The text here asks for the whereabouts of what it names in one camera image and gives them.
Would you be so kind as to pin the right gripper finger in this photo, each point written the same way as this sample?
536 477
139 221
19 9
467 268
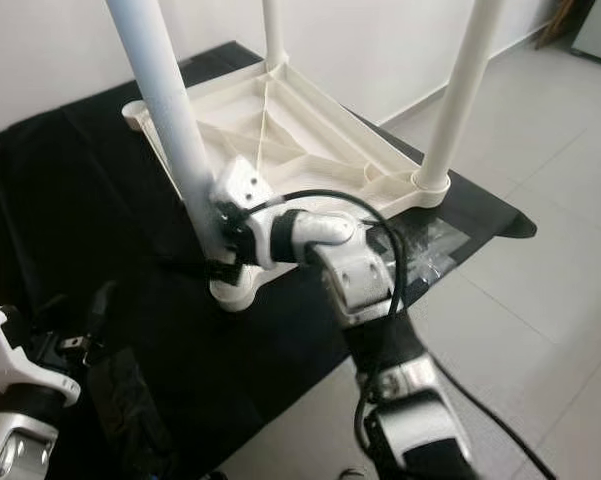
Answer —
200 270

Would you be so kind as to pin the white plastic table top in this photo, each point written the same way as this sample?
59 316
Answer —
300 130

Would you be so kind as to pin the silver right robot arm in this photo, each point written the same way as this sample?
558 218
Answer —
350 270

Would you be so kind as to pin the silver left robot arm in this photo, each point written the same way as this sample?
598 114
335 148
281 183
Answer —
15 450

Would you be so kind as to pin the clear plastic tape patch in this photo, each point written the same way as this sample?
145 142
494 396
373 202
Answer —
130 420
435 245

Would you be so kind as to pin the brown wooden furniture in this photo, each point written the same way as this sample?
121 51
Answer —
558 20

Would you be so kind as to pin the grey metal cabinet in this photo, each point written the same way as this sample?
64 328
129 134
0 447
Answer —
598 35

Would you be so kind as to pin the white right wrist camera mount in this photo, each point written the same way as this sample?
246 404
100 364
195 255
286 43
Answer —
240 185

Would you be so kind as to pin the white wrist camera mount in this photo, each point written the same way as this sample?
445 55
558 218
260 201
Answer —
5 350
240 185

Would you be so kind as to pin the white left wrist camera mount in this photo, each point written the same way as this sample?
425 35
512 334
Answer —
5 350

